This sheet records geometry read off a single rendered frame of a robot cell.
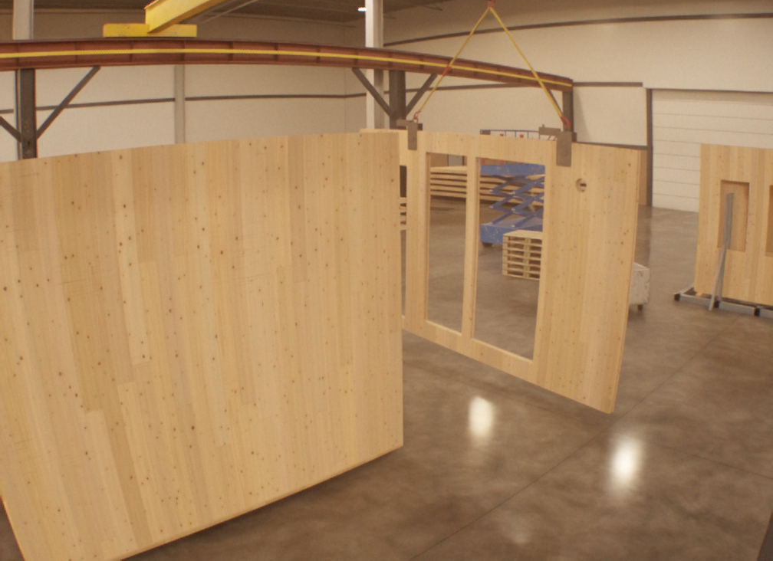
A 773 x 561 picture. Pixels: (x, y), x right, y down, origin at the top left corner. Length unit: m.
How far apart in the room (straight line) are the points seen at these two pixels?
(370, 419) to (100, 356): 2.60
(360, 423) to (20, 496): 3.02
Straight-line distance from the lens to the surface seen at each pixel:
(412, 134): 8.36
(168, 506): 4.73
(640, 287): 10.89
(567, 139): 6.58
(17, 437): 4.14
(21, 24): 16.26
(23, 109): 15.28
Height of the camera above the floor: 2.98
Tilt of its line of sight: 13 degrees down
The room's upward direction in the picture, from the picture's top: 1 degrees counter-clockwise
